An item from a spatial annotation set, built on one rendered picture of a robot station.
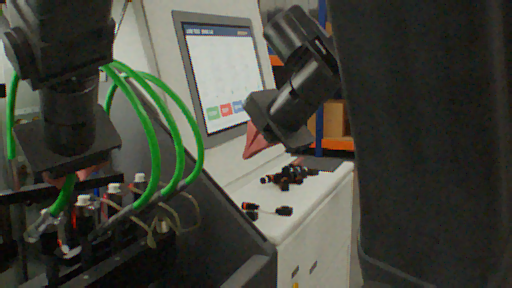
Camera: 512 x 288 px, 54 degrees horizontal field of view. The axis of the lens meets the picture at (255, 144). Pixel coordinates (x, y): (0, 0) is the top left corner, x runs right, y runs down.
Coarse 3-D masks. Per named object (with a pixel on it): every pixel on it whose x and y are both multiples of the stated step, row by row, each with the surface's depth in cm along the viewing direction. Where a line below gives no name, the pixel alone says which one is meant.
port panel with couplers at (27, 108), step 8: (0, 48) 101; (8, 64) 102; (8, 72) 103; (8, 80) 103; (24, 80) 106; (24, 88) 107; (16, 96) 105; (24, 96) 107; (32, 96) 109; (16, 104) 105; (24, 104) 107; (32, 104) 109; (16, 112) 105; (24, 112) 107; (32, 112) 109; (16, 120) 105; (24, 120) 104; (32, 120) 109; (16, 144) 106; (16, 152) 106; (24, 160) 108; (24, 168) 107; (24, 176) 108; (32, 176) 110; (24, 184) 109; (32, 184) 111
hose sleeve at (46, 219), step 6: (48, 210) 65; (42, 216) 66; (48, 216) 65; (54, 216) 65; (36, 222) 68; (42, 222) 66; (48, 222) 66; (54, 222) 67; (30, 228) 69; (36, 228) 68; (42, 228) 67; (30, 234) 69; (36, 234) 69
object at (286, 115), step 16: (256, 96) 70; (272, 96) 73; (288, 96) 66; (272, 112) 69; (288, 112) 67; (304, 112) 67; (272, 128) 69; (288, 128) 69; (304, 128) 72; (288, 144) 67; (304, 144) 69
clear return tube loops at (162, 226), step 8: (120, 184) 95; (160, 184) 102; (184, 192) 100; (104, 200) 89; (192, 200) 99; (120, 208) 88; (168, 208) 94; (160, 216) 103; (176, 216) 93; (200, 216) 101; (144, 224) 87; (152, 224) 98; (160, 224) 103; (168, 224) 104; (160, 232) 104; (176, 232) 98; (152, 240) 87
